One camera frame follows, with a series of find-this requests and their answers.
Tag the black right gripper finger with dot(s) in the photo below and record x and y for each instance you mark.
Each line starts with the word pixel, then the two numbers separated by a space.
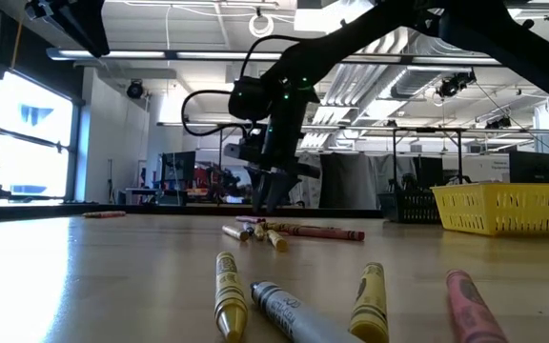
pixel 281 190
pixel 261 190

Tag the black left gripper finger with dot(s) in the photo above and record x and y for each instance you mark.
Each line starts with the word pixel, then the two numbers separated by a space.
pixel 88 28

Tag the gold crayon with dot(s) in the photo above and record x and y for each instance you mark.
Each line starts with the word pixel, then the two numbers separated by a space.
pixel 277 227

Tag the blue grey crayon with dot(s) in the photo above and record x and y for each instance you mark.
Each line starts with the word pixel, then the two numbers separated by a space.
pixel 249 228

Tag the long red crayon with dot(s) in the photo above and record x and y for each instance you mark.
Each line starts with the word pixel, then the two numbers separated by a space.
pixel 327 233

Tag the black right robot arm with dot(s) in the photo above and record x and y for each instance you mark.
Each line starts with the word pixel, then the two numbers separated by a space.
pixel 517 43

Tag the red equipment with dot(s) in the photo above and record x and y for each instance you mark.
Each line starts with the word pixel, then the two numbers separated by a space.
pixel 208 176

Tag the dark curtain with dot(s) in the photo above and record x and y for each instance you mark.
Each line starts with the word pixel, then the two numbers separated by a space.
pixel 351 186

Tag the long ceiling light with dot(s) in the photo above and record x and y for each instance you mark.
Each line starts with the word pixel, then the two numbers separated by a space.
pixel 160 54

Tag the large yellow crayon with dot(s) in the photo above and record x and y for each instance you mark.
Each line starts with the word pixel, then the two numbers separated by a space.
pixel 370 305
pixel 229 295

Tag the large grey crayon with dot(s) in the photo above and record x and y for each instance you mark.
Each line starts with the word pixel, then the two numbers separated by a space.
pixel 289 314

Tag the black plastic basket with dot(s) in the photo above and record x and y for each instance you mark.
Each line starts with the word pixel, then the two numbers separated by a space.
pixel 408 207

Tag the large window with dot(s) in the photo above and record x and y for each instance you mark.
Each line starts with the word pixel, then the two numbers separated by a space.
pixel 26 143

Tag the pale red crayon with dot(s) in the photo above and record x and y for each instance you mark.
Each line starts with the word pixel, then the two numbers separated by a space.
pixel 105 215

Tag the yellow plastic basket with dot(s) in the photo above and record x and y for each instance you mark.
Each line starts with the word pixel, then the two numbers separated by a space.
pixel 494 209

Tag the large pink crayon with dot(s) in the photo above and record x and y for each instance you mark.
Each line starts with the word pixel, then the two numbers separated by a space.
pixel 470 309

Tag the large black monitor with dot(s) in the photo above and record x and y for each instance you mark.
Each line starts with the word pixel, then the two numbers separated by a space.
pixel 534 167

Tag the black metal table frame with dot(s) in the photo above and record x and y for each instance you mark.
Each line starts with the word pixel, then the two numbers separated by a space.
pixel 220 190
pixel 394 157

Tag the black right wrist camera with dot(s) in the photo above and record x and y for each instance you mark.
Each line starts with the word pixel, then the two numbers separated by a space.
pixel 248 97

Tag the round black ceiling camera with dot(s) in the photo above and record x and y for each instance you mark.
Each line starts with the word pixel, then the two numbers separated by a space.
pixel 135 89

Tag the black table edge rail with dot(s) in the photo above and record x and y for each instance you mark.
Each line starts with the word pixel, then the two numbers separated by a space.
pixel 184 209

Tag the black ceiling camera rig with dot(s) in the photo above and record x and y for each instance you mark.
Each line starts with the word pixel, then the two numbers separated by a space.
pixel 453 86
pixel 498 123

